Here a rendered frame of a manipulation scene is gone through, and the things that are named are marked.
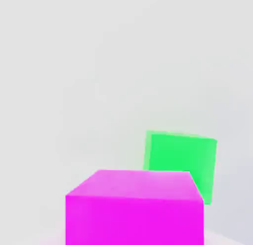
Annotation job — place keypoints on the small magenta cube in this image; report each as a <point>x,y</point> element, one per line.
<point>134,219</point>

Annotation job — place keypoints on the small green cube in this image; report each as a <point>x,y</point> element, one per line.
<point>177,154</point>

